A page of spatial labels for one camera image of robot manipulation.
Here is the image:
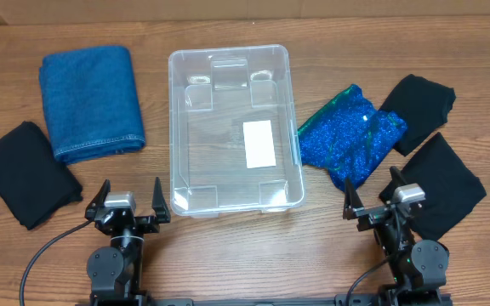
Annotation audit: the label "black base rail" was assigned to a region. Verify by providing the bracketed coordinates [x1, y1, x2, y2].
[76, 293, 453, 306]

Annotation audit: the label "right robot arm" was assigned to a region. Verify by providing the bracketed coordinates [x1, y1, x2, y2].
[338, 167, 453, 305]

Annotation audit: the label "white label in bin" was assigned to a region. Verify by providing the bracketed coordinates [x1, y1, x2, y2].
[242, 120, 276, 168]

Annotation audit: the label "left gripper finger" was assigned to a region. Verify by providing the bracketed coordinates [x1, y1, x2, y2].
[87, 179, 111, 209]
[151, 177, 170, 216]

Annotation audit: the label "clear plastic storage bin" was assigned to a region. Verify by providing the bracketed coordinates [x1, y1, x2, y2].
[168, 44, 305, 218]

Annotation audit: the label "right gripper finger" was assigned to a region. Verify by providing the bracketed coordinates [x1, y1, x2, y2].
[390, 166, 407, 189]
[344, 178, 364, 210]

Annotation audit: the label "blue sequin glitter garment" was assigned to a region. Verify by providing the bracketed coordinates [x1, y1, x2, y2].
[298, 84, 407, 190]

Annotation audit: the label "black cloth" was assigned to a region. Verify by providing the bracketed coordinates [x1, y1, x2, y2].
[0, 122, 83, 230]
[402, 133, 487, 241]
[380, 74, 456, 156]

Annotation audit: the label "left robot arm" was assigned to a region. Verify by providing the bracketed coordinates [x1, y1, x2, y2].
[85, 179, 171, 306]

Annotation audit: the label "folded blue denim jeans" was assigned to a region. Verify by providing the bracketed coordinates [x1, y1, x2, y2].
[38, 46, 145, 164]

